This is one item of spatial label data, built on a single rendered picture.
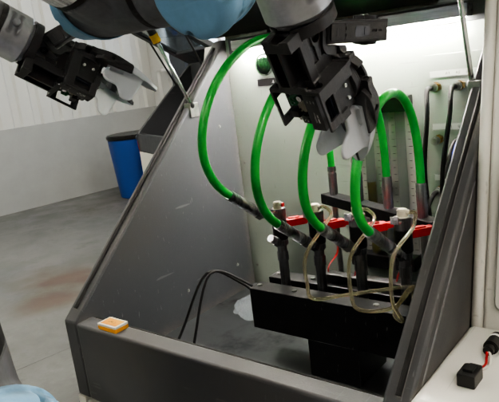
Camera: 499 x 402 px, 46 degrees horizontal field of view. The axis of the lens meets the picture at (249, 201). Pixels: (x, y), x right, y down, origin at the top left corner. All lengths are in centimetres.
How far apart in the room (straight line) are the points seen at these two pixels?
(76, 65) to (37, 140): 674
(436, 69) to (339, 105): 55
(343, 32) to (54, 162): 722
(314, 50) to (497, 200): 39
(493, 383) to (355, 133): 34
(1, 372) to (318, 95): 42
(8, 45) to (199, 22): 50
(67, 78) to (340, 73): 46
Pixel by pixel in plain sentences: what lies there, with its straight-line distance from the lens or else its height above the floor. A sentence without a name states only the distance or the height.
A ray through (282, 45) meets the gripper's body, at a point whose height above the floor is 140.
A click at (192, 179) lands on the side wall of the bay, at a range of 133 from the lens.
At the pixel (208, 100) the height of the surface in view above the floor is 134.
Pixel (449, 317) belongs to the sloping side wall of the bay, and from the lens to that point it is 84.
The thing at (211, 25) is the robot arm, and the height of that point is 141.
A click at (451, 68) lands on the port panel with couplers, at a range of 117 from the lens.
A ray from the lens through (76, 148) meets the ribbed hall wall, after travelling 790.
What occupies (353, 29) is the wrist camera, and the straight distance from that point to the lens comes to 67.
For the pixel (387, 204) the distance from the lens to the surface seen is 108.
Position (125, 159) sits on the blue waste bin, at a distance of 707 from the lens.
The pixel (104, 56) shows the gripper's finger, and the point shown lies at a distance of 97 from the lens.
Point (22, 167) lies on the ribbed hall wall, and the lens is 763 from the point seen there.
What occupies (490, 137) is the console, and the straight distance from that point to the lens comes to 90.
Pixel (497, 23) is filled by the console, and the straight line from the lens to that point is 93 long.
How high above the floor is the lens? 138
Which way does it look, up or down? 13 degrees down
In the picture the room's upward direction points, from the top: 7 degrees counter-clockwise
